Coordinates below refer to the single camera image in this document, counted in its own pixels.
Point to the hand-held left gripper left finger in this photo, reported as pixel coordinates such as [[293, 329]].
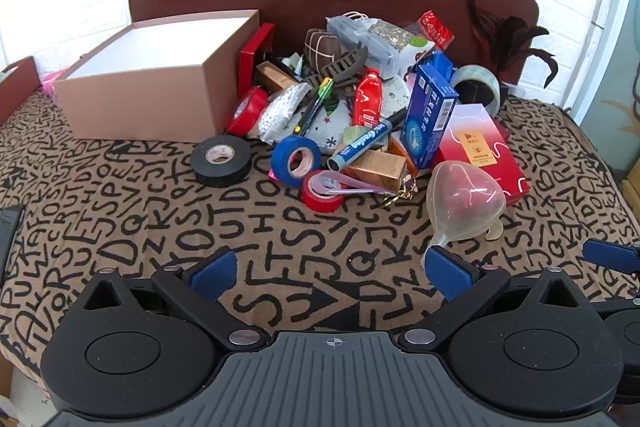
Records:
[[216, 270]]

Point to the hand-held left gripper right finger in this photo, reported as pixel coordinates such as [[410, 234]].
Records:
[[450, 275]]

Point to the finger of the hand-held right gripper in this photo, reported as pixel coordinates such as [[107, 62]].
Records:
[[602, 253]]

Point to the black tape roll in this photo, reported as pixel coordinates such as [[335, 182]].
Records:
[[200, 168]]

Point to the small red tape roll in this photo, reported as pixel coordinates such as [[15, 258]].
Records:
[[310, 202]]

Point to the blue tape roll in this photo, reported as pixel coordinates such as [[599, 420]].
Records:
[[280, 157]]

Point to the small gold box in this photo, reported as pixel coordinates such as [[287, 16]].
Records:
[[375, 167]]

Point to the tall blue carton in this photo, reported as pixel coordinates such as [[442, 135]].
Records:
[[427, 117]]

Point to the blue marker with black cap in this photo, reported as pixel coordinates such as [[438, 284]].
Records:
[[360, 142]]

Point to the pinkish brown cardboard box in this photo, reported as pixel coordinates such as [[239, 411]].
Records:
[[150, 102]]

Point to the clear plastic funnel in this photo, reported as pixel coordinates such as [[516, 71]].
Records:
[[465, 202]]

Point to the red and white gift box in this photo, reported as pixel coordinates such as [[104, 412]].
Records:
[[485, 142]]

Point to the large red tape roll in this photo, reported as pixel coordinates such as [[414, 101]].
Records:
[[250, 112]]

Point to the silver dotted pouch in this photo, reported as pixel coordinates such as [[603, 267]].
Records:
[[280, 107]]

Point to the white star print pouch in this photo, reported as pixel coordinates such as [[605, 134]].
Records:
[[330, 127]]

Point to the red plastic bottle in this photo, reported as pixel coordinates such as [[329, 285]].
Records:
[[367, 102]]

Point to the clear packing tape roll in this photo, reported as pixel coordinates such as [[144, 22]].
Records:
[[485, 79]]

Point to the small brown box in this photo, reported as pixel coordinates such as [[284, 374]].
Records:
[[275, 77]]

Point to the black flat object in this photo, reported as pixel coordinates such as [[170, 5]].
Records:
[[9, 237]]

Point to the small blue packet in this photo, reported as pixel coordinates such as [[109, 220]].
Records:
[[441, 59]]

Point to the flat red box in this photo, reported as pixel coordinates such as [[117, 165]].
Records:
[[250, 57]]

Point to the dark feather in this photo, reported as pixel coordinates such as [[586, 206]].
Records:
[[515, 37]]

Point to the brown hair claw clip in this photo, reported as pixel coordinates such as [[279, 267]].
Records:
[[340, 67]]

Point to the red snack packet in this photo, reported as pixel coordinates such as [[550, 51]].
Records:
[[435, 29]]

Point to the brown striped pouch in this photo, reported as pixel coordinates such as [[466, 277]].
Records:
[[320, 47]]

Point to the seed snack packet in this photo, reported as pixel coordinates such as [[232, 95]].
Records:
[[395, 34]]

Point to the clear pencil case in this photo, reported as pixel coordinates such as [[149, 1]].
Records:
[[360, 37]]

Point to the brown open tray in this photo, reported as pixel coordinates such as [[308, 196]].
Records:
[[17, 89]]

